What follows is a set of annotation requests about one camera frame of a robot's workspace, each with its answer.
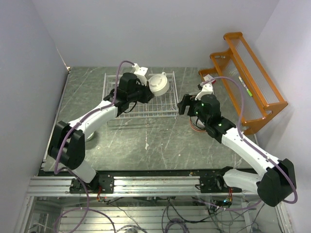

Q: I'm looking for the orange wooden shelf rack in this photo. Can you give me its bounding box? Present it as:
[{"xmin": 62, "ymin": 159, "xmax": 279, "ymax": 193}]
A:
[{"xmin": 198, "ymin": 32, "xmax": 288, "ymax": 135}]

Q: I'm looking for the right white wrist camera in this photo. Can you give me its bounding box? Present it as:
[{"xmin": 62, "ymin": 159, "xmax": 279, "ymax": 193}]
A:
[{"xmin": 195, "ymin": 83, "xmax": 214, "ymax": 100}]

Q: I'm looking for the aluminium mounting rail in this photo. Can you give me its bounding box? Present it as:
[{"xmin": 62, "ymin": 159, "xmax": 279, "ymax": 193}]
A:
[{"xmin": 26, "ymin": 175, "xmax": 258, "ymax": 197}]

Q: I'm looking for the white wire dish rack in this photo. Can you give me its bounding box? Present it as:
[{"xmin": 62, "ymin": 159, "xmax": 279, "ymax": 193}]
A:
[{"xmin": 117, "ymin": 72, "xmax": 178, "ymax": 119}]

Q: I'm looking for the green patterned bowl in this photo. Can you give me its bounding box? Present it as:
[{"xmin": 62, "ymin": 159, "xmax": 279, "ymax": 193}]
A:
[{"xmin": 86, "ymin": 132, "xmax": 95, "ymax": 141}]

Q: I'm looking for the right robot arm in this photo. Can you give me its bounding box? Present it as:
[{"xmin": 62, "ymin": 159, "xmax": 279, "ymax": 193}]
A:
[{"xmin": 177, "ymin": 94, "xmax": 296, "ymax": 207}]

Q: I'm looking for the beige patterned bowl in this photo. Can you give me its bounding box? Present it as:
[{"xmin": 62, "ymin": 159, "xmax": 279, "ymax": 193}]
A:
[{"xmin": 190, "ymin": 121, "xmax": 205, "ymax": 133}]

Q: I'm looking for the white handled bowl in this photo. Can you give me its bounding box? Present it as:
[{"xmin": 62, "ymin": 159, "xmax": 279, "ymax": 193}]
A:
[{"xmin": 148, "ymin": 72, "xmax": 170, "ymax": 97}]

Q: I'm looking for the marker pen on shelf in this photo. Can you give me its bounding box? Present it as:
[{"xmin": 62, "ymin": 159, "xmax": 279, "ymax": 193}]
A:
[{"xmin": 238, "ymin": 76, "xmax": 253, "ymax": 97}]

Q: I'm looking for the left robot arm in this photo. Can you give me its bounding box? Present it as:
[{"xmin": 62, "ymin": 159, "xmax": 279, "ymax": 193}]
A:
[{"xmin": 47, "ymin": 72, "xmax": 155, "ymax": 193}]

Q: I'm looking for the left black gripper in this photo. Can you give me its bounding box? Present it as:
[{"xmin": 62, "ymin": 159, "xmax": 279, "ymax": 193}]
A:
[{"xmin": 128, "ymin": 79, "xmax": 155, "ymax": 104}]

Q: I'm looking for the white red small box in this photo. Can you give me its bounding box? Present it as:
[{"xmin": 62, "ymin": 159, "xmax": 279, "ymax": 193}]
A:
[{"xmin": 203, "ymin": 74, "xmax": 216, "ymax": 84}]

